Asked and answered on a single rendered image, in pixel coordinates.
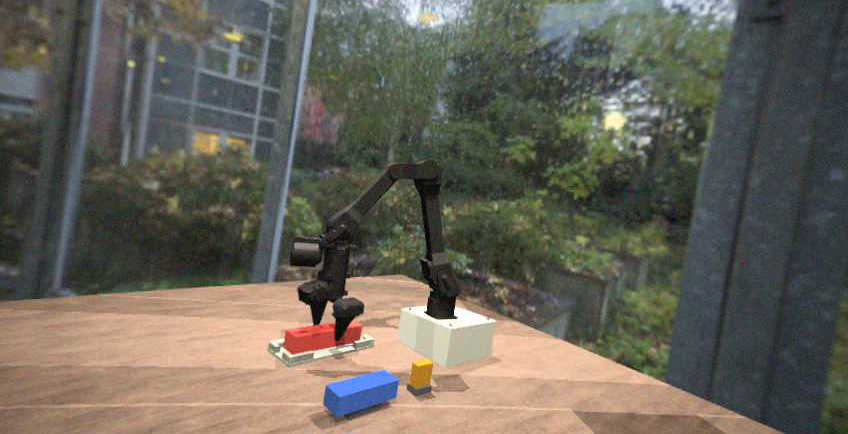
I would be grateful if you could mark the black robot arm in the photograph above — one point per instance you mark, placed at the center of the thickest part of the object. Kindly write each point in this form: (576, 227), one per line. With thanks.
(436, 267)

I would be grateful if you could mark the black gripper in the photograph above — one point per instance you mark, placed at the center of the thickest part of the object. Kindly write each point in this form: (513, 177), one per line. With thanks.
(345, 309)

